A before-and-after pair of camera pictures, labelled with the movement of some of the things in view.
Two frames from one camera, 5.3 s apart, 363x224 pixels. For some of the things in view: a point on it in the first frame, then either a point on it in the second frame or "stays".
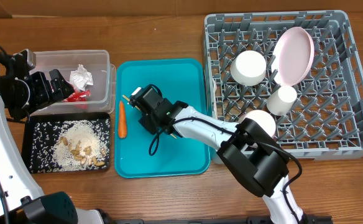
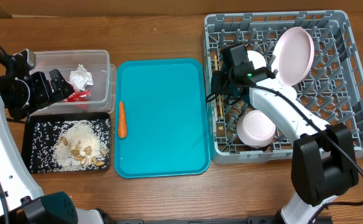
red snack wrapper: x=79 y=96 stays
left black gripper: x=60 y=84 stays
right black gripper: x=152 y=117 to x=223 y=88
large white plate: x=293 y=56 stays
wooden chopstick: x=128 y=99 to x=219 y=96
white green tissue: x=81 y=78 stays
